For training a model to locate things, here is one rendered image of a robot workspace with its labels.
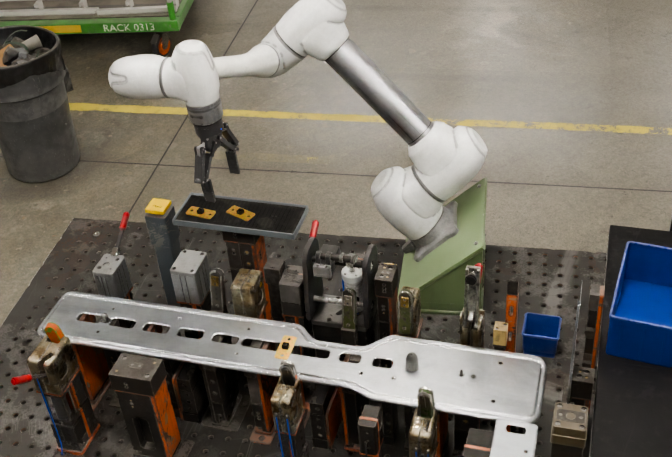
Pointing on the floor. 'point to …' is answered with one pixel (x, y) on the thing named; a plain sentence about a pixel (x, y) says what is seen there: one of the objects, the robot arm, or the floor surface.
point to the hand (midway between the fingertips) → (222, 183)
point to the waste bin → (35, 105)
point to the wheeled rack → (115, 3)
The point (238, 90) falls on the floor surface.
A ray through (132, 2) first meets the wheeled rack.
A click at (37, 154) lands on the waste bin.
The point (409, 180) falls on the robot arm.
